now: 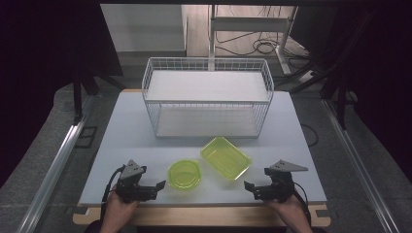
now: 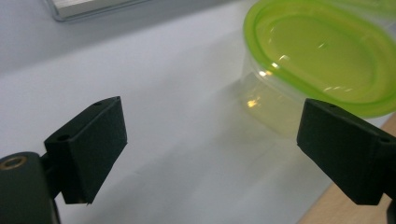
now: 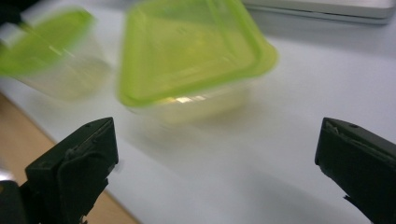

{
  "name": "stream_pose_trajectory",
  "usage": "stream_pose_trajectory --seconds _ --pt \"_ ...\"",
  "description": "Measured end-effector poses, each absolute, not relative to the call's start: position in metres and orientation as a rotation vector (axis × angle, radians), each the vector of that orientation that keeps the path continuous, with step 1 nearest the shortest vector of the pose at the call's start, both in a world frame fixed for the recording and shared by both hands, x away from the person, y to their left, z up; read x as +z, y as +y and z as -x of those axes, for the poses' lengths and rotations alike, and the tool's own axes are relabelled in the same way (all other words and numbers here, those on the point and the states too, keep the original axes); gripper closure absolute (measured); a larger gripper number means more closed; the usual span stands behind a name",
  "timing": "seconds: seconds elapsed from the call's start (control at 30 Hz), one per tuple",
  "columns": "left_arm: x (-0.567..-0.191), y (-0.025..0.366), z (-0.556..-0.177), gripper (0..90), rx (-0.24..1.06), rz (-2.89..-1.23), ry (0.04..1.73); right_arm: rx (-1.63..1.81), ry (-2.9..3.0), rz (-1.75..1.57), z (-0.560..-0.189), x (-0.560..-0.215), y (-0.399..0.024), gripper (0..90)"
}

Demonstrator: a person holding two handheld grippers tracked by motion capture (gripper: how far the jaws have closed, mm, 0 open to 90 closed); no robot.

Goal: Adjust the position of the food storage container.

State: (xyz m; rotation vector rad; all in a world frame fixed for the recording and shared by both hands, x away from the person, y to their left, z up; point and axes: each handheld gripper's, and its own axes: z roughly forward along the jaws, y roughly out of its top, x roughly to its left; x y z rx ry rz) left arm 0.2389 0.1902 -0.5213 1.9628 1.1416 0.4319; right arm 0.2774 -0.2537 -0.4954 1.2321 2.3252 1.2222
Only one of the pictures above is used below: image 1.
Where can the white cabinet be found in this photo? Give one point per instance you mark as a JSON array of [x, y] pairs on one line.
[[144, 27]]

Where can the dark curtain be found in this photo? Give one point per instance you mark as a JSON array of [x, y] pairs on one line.
[[385, 81], [39, 64]]

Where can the white power strip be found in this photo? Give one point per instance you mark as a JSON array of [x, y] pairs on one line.
[[306, 76]]

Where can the person's left hand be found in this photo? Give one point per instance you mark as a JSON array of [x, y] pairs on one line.
[[118, 207]]

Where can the person's right hand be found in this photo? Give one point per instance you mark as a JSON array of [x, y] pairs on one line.
[[285, 207]]

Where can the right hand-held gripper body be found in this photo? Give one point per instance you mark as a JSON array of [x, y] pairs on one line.
[[281, 181]]

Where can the black metal stand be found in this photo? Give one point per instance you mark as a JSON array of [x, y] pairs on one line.
[[77, 97], [340, 87]]

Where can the rectangular green plastic container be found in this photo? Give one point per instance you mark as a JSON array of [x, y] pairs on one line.
[[225, 157]]

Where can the aluminium rail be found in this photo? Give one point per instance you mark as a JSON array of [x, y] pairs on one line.
[[55, 168], [359, 161]]

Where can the black floor bracket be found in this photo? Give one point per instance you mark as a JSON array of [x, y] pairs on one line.
[[86, 137]]

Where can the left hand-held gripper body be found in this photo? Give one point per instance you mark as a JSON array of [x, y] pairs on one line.
[[129, 181]]

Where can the round green plastic container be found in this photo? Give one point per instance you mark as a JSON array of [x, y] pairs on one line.
[[184, 174]]

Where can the white metal desk frame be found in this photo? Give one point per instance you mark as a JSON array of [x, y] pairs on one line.
[[249, 24]]

